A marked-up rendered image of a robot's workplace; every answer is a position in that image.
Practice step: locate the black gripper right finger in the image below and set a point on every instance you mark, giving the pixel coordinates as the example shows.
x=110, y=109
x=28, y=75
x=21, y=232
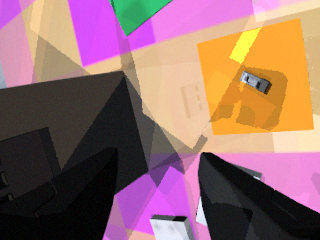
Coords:
x=239, y=207

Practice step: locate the green flat rectangular plate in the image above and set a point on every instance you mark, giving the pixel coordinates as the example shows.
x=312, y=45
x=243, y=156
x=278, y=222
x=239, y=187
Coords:
x=132, y=13

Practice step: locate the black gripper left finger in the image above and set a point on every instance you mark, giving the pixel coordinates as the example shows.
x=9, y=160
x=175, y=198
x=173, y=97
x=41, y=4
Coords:
x=75, y=205

